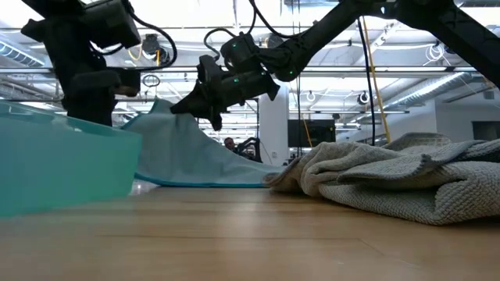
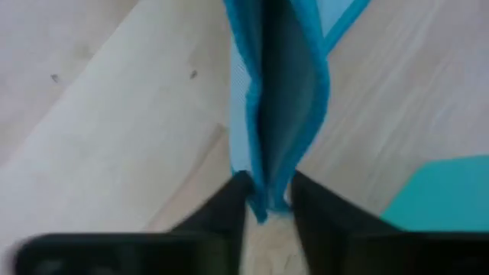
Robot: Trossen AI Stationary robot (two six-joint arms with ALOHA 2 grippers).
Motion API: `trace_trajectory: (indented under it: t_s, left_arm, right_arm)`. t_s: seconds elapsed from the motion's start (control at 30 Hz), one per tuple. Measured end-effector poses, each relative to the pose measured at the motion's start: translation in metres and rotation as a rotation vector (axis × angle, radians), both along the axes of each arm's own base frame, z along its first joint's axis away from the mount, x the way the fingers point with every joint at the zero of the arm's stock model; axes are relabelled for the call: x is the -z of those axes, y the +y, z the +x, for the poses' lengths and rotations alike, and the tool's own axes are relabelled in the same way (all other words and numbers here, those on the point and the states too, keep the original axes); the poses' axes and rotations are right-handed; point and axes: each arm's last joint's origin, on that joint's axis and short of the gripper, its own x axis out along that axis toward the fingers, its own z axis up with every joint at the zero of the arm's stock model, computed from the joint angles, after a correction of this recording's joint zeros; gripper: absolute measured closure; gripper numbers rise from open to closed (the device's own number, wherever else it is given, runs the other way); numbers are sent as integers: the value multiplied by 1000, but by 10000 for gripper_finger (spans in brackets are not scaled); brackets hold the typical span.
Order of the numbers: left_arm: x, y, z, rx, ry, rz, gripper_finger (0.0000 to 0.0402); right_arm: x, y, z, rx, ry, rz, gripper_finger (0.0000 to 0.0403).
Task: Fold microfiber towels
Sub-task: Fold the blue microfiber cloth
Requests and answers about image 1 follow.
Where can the person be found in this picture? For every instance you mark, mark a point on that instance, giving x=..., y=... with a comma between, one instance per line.
x=230, y=144

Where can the grey microfiber towel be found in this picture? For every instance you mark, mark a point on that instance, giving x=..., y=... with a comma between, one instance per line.
x=390, y=187

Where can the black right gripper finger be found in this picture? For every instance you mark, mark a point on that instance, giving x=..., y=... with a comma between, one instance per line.
x=197, y=113
x=191, y=102

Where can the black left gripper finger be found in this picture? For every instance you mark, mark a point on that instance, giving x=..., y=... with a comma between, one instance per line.
x=91, y=111

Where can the black background equipment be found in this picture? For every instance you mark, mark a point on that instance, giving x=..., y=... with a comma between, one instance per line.
x=250, y=150

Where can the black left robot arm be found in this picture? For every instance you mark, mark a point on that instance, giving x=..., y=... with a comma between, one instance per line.
x=66, y=47

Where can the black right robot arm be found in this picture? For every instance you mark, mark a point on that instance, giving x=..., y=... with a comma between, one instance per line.
x=320, y=35

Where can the light blue microfiber towel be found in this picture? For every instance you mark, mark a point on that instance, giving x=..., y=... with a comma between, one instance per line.
x=176, y=156

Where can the teal translucent plastic bin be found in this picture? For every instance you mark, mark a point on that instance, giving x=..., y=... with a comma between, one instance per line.
x=58, y=164

